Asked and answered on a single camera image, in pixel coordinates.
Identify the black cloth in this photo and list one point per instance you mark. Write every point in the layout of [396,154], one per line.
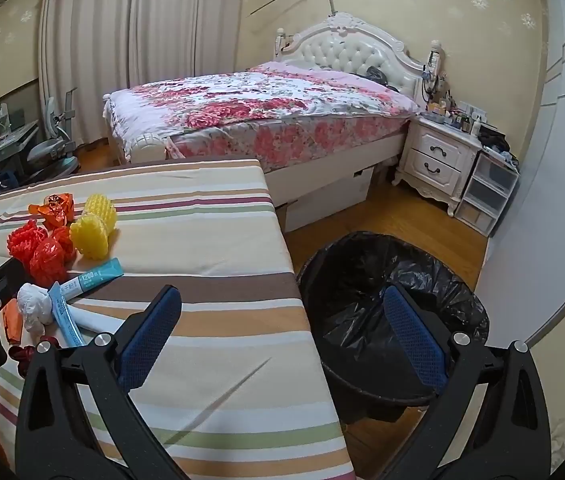
[492,137]

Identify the pink floral blanket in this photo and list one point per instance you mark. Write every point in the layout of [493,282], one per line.
[242,100]

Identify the small red plastic bag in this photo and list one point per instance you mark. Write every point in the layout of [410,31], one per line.
[65,242]

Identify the beige curtain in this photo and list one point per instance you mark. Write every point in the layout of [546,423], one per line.
[187,25]
[87,60]

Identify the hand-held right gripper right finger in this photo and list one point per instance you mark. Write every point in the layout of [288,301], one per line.
[412,335]

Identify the white tissue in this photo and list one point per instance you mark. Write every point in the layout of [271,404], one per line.
[32,307]

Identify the dark cloth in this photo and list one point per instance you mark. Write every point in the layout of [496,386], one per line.
[377,74]

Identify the white wardrobe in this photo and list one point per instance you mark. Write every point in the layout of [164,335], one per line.
[562,135]

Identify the orange printed plastic bag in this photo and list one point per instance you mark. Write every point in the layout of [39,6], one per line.
[52,207]

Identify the light blue sachet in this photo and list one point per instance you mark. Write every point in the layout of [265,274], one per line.
[65,317]

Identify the large red plastic bag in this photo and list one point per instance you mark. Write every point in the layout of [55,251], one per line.
[47,262]

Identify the white nightstand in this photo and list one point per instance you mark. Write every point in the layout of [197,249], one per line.
[437,155]

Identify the translucent plastic drawer unit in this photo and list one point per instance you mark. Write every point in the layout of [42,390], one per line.
[487,190]

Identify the white paper sachet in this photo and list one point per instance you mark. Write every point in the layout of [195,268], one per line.
[95,321]

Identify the white bed with tufted headboard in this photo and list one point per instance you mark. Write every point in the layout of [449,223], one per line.
[347,52]

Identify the grey desk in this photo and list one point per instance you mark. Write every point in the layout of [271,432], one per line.
[7,140]

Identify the white storage box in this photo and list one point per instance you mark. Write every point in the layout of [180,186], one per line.
[322,200]

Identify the cluster of toiletry bottles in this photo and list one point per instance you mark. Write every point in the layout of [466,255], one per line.
[462,120]

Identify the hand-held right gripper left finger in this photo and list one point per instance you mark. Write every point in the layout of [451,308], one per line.
[152,330]

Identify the black trash bin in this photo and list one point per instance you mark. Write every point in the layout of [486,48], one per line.
[352,380]

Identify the striped tablecloth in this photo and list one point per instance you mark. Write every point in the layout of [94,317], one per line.
[202,210]

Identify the teal powder sachet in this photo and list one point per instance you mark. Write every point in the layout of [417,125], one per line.
[97,275]

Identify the black bin liner bag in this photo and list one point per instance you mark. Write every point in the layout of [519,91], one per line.
[362,280]

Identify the red foam fruit net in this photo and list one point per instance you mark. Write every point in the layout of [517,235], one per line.
[22,242]

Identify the dark red wrapper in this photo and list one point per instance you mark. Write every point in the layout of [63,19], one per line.
[20,353]

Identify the grey desk chair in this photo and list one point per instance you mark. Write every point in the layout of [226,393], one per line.
[52,145]

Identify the orange wrapper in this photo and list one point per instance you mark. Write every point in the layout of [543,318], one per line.
[11,322]

